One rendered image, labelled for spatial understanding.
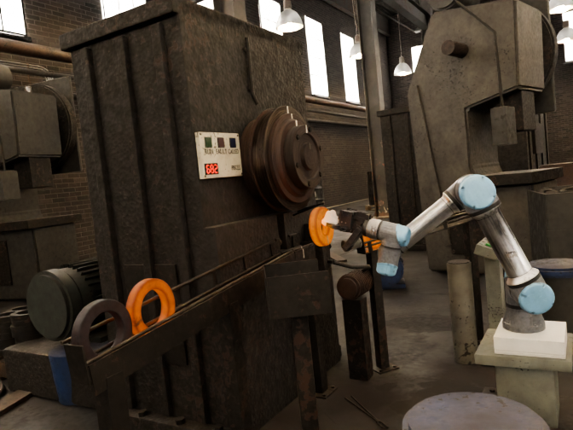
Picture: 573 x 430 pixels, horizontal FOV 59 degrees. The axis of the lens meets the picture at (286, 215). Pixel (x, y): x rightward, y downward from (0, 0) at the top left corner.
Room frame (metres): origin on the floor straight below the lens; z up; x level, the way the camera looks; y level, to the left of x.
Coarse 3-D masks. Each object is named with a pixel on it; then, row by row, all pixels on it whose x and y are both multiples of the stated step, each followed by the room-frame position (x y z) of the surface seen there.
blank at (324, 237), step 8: (320, 208) 1.98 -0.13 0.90; (312, 216) 1.96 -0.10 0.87; (320, 216) 1.97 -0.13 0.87; (312, 224) 1.94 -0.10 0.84; (320, 224) 1.96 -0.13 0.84; (312, 232) 1.94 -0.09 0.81; (320, 232) 1.96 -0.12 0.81; (328, 232) 2.02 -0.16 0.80; (312, 240) 1.96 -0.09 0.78; (320, 240) 1.95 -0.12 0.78; (328, 240) 2.01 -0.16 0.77
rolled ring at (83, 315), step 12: (96, 300) 1.38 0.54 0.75; (108, 300) 1.39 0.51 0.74; (84, 312) 1.33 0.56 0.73; (96, 312) 1.35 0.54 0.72; (120, 312) 1.42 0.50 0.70; (84, 324) 1.31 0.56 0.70; (120, 324) 1.43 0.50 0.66; (72, 336) 1.30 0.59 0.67; (84, 336) 1.31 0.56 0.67; (120, 336) 1.42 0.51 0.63; (84, 348) 1.30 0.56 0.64
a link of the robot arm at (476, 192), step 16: (464, 176) 1.86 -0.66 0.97; (480, 176) 1.75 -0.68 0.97; (464, 192) 1.75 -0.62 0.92; (480, 192) 1.73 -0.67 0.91; (480, 208) 1.73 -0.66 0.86; (496, 208) 1.75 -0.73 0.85; (480, 224) 1.79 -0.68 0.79; (496, 224) 1.75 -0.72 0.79; (496, 240) 1.76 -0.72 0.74; (512, 240) 1.75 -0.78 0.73; (496, 256) 1.80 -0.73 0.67; (512, 256) 1.74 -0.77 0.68; (512, 272) 1.75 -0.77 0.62; (528, 272) 1.74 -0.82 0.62; (512, 288) 1.76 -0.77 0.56; (528, 288) 1.71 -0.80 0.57; (544, 288) 1.71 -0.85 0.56; (528, 304) 1.72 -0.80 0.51; (544, 304) 1.71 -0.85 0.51
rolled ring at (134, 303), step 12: (132, 288) 1.50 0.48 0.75; (144, 288) 1.50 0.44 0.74; (156, 288) 1.54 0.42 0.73; (168, 288) 1.59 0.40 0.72; (132, 300) 1.46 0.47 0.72; (168, 300) 1.58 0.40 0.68; (132, 312) 1.45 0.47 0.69; (168, 312) 1.58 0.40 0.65; (132, 324) 1.45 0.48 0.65; (144, 324) 1.48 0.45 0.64
